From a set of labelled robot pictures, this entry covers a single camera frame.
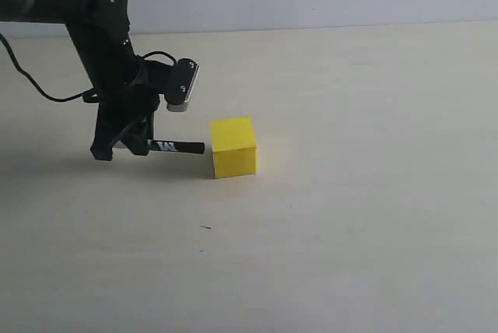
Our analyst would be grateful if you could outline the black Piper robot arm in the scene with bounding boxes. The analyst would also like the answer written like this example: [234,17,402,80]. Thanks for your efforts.
[1,0,160,161]

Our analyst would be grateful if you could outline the yellow cube block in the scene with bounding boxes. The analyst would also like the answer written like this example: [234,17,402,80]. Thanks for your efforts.
[210,117,258,179]

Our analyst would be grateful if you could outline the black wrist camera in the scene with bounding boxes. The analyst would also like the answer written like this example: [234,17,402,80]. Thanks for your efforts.
[145,58,199,113]

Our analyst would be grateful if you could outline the black and white marker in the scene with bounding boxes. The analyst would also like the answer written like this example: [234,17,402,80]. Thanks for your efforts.
[149,140,205,155]

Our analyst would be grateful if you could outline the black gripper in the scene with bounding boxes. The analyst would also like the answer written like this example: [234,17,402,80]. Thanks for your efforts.
[90,58,160,161]

